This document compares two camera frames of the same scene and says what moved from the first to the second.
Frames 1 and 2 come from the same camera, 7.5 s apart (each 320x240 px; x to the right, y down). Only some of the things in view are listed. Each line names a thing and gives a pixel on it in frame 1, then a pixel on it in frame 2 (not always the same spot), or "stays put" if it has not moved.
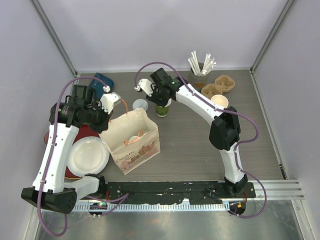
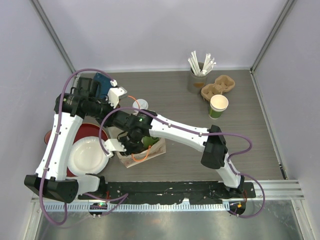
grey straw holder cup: x=197 y=81 stays put
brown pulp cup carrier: x=222 y=83 stays put
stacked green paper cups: x=220 y=100 stays put
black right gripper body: x=157 y=96 → x=132 y=143
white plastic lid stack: x=140 y=103 stays put
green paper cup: x=162 y=112 → x=148 y=140
